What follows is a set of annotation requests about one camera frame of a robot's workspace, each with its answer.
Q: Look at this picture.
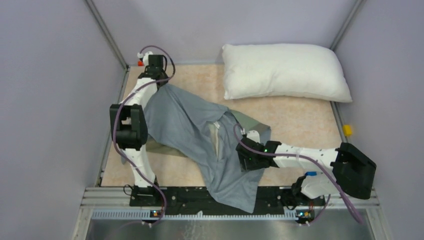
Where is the grey-blue and beige pillowcase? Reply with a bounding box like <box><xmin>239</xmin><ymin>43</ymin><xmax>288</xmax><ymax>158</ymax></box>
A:
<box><xmin>144</xmin><ymin>83</ymin><xmax>264</xmax><ymax>214</ymax></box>

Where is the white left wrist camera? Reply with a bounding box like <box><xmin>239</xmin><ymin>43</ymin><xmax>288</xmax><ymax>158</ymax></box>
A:
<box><xmin>141</xmin><ymin>51</ymin><xmax>153</xmax><ymax>67</ymax></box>

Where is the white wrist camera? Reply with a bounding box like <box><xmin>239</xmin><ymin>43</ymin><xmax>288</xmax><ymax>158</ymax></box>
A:
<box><xmin>141</xmin><ymin>51</ymin><xmax>153</xmax><ymax>67</ymax></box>
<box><xmin>241</xmin><ymin>129</ymin><xmax>261</xmax><ymax>143</ymax></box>

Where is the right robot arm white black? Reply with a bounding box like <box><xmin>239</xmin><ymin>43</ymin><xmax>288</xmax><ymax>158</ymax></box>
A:
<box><xmin>236</xmin><ymin>136</ymin><xmax>377</xmax><ymax>207</ymax></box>

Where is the small yellow block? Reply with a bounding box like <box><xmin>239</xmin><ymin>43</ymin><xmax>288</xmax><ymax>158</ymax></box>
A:
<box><xmin>342</xmin><ymin>124</ymin><xmax>353</xmax><ymax>137</ymax></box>

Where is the aluminium frame rail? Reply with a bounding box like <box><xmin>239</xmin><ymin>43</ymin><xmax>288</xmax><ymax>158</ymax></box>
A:
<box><xmin>80</xmin><ymin>185</ymin><xmax>380</xmax><ymax>223</ymax></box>

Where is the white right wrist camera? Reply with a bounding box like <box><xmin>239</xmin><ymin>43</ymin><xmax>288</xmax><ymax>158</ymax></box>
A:
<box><xmin>241</xmin><ymin>129</ymin><xmax>261</xmax><ymax>143</ymax></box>

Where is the white pillow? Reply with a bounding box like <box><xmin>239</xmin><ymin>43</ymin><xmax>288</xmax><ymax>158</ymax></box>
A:
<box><xmin>222</xmin><ymin>43</ymin><xmax>353</xmax><ymax>103</ymax></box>

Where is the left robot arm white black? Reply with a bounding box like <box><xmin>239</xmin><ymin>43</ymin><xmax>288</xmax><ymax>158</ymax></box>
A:
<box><xmin>109</xmin><ymin>51</ymin><xmax>168</xmax><ymax>207</ymax></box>

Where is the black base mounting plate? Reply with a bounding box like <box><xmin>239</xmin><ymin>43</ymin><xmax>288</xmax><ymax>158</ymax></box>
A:
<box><xmin>123</xmin><ymin>185</ymin><xmax>325</xmax><ymax>216</ymax></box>

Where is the multicolour toy brick stack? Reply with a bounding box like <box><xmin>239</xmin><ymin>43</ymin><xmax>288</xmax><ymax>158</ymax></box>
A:
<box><xmin>304</xmin><ymin>171</ymin><xmax>318</xmax><ymax>177</ymax></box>

